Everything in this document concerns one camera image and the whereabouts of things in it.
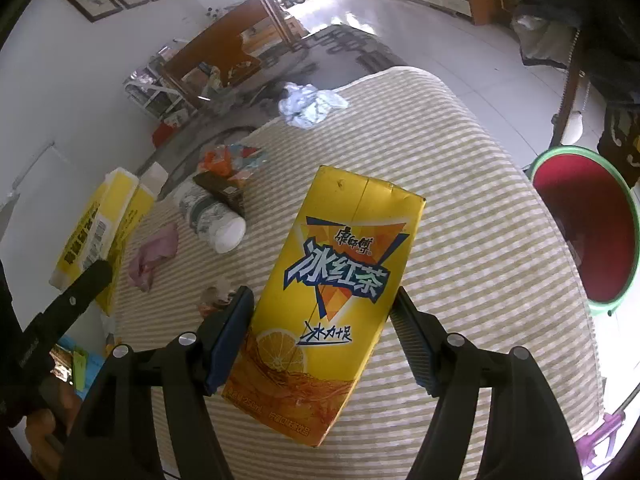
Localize dark blue jacket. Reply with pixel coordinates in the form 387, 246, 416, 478
511, 0, 640, 106

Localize pink wrapper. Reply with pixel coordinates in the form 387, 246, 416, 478
127, 222, 180, 293

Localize white printed cup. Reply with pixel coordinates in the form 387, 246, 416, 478
175, 177, 247, 255

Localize white wrapper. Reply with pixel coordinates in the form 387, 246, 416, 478
278, 82, 350, 130

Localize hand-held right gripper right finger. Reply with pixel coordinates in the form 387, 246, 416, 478
391, 287, 585, 480

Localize orange wrapper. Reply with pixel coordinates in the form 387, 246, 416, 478
197, 146, 236, 176

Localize person's left hand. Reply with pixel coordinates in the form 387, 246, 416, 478
25, 407, 58, 443

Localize patterned paper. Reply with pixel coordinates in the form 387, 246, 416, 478
199, 285, 238, 318

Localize red basin green rim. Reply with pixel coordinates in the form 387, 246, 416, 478
529, 146, 640, 317

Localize red bag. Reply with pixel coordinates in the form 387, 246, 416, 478
151, 121, 182, 148

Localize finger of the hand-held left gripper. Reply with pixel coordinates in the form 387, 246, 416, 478
22, 260, 114, 356

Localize colourful book stack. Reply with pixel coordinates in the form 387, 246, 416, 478
50, 337, 91, 391

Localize yellow white carton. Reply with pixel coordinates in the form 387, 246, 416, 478
49, 165, 171, 317

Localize colourful snack wrappers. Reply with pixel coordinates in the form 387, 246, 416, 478
225, 144, 268, 181

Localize carved wooden chair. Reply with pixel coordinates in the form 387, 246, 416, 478
547, 25, 640, 186

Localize white face mask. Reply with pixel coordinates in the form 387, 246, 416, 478
562, 110, 586, 143

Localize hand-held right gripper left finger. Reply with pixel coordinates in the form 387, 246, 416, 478
59, 286, 256, 480

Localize purple plastic stool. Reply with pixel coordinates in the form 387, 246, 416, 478
575, 410, 631, 471

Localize white metal rack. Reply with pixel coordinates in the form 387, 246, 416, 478
124, 50, 201, 121

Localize yellow juice box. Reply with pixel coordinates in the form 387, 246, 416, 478
221, 165, 427, 448

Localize grey patterned tablecloth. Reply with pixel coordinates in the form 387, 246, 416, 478
135, 25, 396, 201

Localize dark brown wrapper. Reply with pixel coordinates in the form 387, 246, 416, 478
192, 172, 247, 218

